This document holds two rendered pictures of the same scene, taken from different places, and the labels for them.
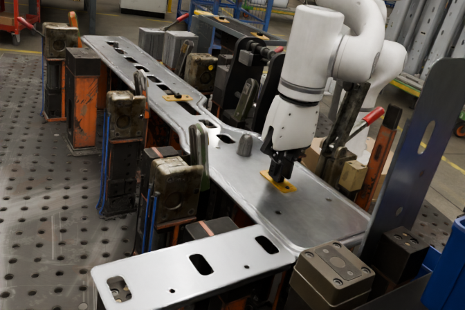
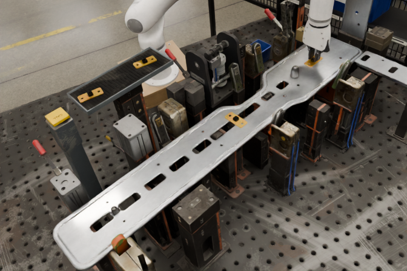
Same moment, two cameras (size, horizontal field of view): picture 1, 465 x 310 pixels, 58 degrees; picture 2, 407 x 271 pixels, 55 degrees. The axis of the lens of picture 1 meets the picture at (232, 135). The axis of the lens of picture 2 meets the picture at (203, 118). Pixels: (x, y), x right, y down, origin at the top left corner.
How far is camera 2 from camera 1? 1.83 m
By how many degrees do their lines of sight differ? 74
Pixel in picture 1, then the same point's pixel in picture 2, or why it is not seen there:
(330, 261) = (381, 33)
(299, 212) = (334, 52)
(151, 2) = not seen: outside the picture
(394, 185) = (367, 4)
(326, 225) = (335, 45)
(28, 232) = (334, 217)
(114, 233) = (304, 177)
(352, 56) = not seen: outside the picture
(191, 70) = (183, 119)
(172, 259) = (398, 76)
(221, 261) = (386, 65)
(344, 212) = not seen: hidden behind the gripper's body
